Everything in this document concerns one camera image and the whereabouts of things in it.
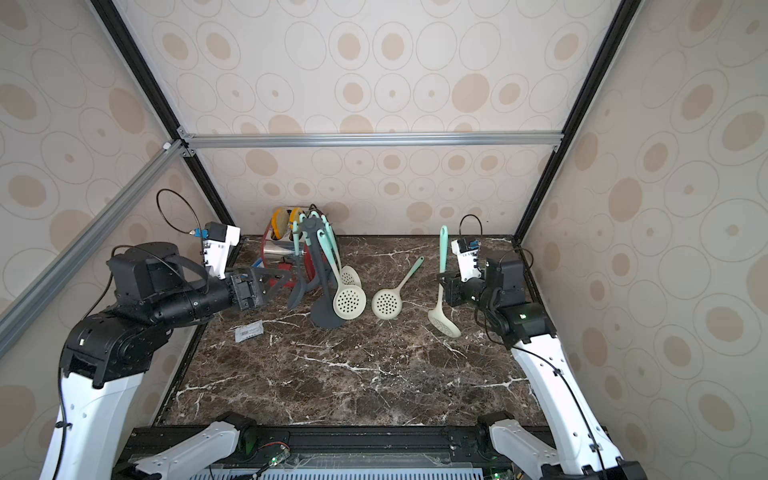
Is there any cream skimmer pile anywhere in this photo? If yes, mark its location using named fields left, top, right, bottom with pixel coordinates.
left=428, top=225, right=461, bottom=338
left=371, top=256, right=424, bottom=320

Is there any grey utensil rack stand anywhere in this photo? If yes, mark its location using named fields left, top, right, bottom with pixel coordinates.
left=287, top=212, right=345, bottom=330

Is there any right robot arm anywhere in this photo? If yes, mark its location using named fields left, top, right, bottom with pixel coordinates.
left=438, top=252, right=646, bottom=479

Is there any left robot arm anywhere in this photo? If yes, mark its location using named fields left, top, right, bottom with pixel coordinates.
left=41, top=242, right=290, bottom=479

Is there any red chrome toaster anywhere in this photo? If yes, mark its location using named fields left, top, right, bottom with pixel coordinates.
left=261, top=206, right=315, bottom=280

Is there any left yellow toast slice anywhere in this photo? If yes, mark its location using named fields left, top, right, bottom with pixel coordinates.
left=270, top=207, right=290, bottom=240

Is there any back aluminium rail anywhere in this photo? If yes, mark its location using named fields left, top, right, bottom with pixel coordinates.
left=182, top=130, right=564, bottom=149

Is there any aluminium rail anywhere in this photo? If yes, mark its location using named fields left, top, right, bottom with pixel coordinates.
left=1, top=139, right=183, bottom=354
left=182, top=130, right=564, bottom=149

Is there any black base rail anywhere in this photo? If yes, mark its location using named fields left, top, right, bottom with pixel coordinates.
left=112, top=413, right=538, bottom=479

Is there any left aluminium rail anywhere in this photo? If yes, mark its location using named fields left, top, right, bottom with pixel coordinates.
left=1, top=139, right=183, bottom=354

